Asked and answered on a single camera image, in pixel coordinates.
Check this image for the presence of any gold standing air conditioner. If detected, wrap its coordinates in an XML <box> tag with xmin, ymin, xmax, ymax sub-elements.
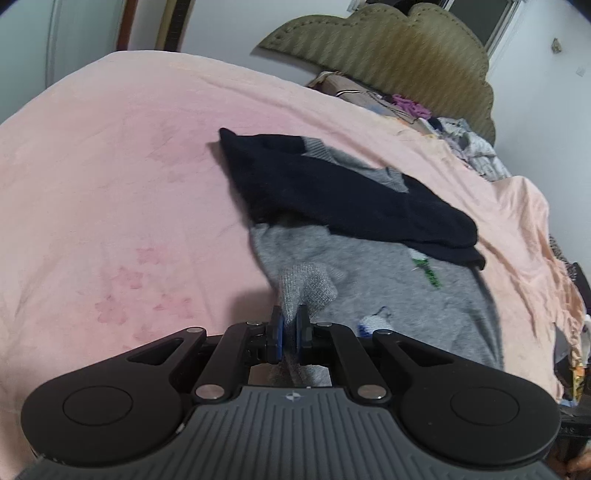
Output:
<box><xmin>156</xmin><ymin>0</ymin><xmax>193</xmax><ymax>51</ymax></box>

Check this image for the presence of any olive padded headboard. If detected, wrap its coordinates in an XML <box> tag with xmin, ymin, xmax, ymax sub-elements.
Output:
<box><xmin>252</xmin><ymin>2</ymin><xmax>497</xmax><ymax>145</ymax></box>

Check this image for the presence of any grey and navy knit sweater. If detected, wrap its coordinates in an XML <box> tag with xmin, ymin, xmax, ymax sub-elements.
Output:
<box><xmin>218</xmin><ymin>128</ymin><xmax>505</xmax><ymax>388</ymax></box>

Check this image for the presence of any brown cardboard box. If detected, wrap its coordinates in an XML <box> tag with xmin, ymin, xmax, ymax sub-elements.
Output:
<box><xmin>307</xmin><ymin>71</ymin><xmax>416</xmax><ymax>121</ymax></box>

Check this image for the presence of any colourful printed cloth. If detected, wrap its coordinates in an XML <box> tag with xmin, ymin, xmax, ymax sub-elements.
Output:
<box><xmin>554</xmin><ymin>314</ymin><xmax>591</xmax><ymax>403</ymax></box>

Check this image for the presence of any leopard print cloth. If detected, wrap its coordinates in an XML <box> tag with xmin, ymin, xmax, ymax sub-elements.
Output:
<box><xmin>549</xmin><ymin>234</ymin><xmax>583</xmax><ymax>289</ymax></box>

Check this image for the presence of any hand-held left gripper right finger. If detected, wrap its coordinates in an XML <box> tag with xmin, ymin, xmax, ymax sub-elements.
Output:
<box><xmin>295</xmin><ymin>305</ymin><xmax>452</xmax><ymax>401</ymax></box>

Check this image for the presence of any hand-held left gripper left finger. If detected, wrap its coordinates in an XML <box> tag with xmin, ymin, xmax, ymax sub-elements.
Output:
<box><xmin>124</xmin><ymin>305</ymin><xmax>284</xmax><ymax>401</ymax></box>

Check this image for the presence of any purple cloth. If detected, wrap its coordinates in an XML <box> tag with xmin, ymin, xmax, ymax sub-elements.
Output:
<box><xmin>392</xmin><ymin>93</ymin><xmax>432</xmax><ymax>119</ymax></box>

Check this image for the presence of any pile of light clothes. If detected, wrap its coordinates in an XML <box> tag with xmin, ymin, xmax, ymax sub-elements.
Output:
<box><xmin>427</xmin><ymin>117</ymin><xmax>512</xmax><ymax>183</ymax></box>

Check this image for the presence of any dark window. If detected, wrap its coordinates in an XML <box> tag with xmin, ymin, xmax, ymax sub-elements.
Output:
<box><xmin>442</xmin><ymin>0</ymin><xmax>519</xmax><ymax>52</ymax></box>

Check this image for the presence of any brown wooden door frame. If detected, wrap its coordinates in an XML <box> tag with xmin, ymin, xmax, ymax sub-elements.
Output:
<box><xmin>115</xmin><ymin>0</ymin><xmax>139</xmax><ymax>52</ymax></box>

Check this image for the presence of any pink blanket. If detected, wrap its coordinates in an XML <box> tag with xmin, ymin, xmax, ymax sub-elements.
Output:
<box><xmin>0</xmin><ymin>50</ymin><xmax>587</xmax><ymax>462</ymax></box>

